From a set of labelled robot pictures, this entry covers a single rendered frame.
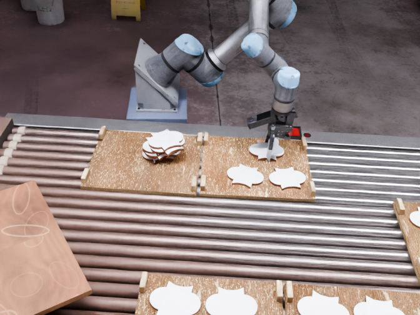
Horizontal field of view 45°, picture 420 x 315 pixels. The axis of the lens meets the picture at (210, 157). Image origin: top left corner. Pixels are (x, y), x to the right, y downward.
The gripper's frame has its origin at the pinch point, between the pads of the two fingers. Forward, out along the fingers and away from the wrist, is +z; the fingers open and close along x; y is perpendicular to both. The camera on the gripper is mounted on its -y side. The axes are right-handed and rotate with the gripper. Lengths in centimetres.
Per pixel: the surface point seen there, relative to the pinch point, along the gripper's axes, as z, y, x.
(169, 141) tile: -4.6, -37.5, -6.7
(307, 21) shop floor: 90, 78, 352
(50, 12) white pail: 93, -178, 311
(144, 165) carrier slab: 4.0, -46.1, -11.6
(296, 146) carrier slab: 0.2, 12.4, 5.0
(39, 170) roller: 8, -84, -16
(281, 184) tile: -0.4, 4.3, -19.6
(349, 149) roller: 0.6, 34.3, 7.2
